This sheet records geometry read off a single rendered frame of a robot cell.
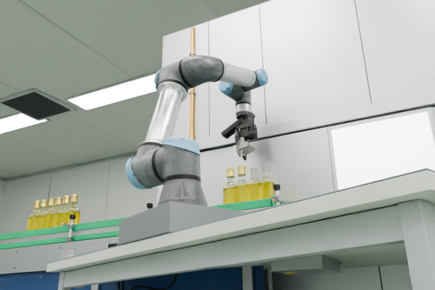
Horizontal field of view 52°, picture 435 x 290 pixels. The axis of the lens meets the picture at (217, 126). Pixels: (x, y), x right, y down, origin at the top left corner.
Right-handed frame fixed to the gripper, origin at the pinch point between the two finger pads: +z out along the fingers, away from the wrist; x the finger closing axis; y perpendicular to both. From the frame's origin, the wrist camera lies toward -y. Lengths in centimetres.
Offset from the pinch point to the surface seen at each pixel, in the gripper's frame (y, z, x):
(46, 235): -102, 28, -12
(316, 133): 32.2, -9.0, 11.9
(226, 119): -14.1, -27.2, 15.5
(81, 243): -77, 34, -14
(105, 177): -354, -123, 315
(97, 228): -70, 28, -12
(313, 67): 34, -44, 15
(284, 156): 16.4, -0.6, 12.1
